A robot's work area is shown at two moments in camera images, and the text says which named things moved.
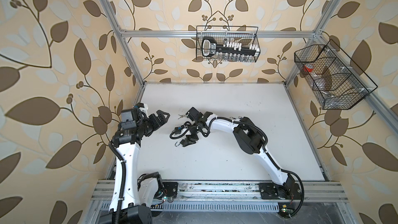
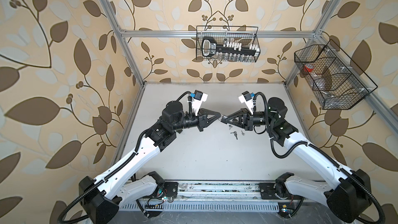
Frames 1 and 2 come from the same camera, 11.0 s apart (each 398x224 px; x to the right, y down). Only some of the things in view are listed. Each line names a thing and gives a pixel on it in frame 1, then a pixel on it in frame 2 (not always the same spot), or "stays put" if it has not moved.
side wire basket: (339, 83) stays put
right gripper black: (189, 139) -> (247, 124)
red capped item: (308, 67) stays put
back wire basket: (228, 44) stays put
